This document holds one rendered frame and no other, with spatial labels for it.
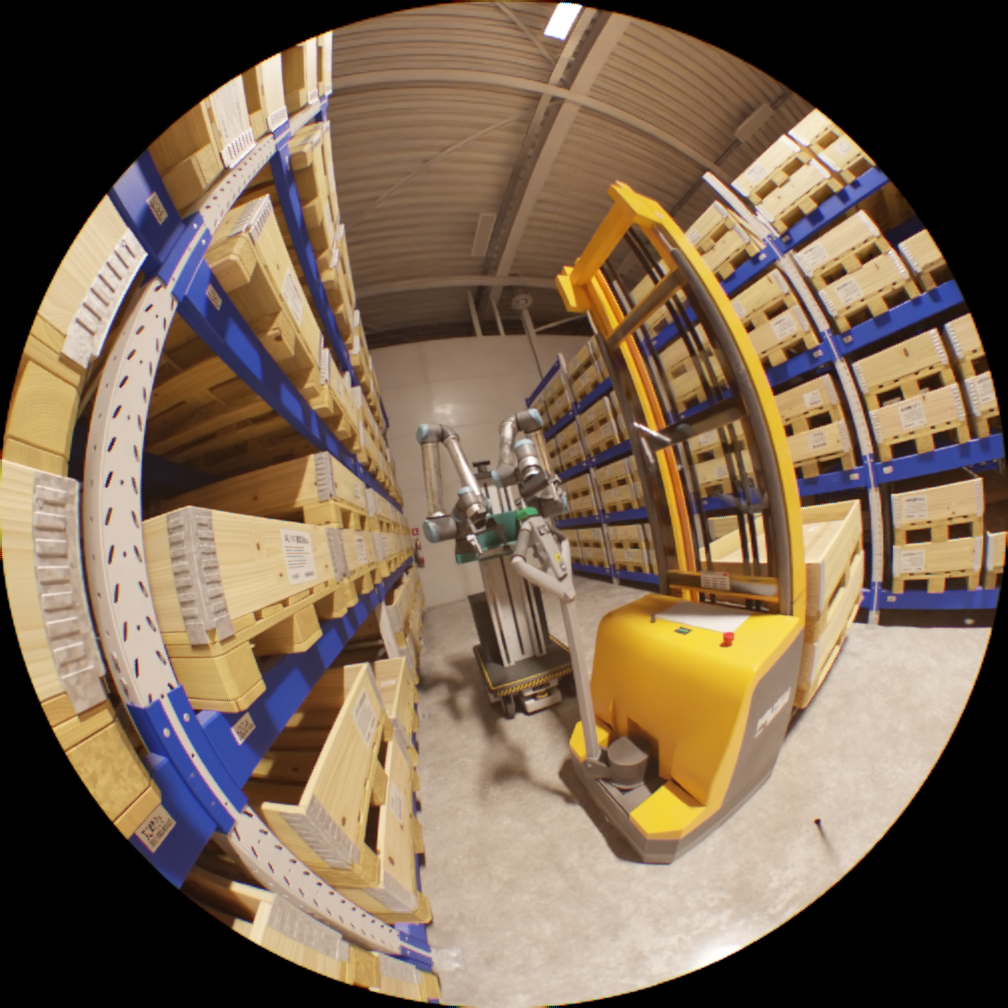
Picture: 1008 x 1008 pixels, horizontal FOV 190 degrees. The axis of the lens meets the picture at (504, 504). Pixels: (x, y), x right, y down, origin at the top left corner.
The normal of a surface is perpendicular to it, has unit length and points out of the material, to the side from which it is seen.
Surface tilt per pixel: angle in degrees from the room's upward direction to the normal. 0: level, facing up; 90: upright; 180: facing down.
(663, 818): 22
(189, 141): 180
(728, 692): 68
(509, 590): 90
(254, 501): 90
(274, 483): 90
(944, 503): 90
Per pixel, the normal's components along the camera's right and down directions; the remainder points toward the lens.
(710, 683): -0.96, -0.18
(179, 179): 0.22, 0.97
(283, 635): 0.25, -0.11
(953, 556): -0.94, 0.19
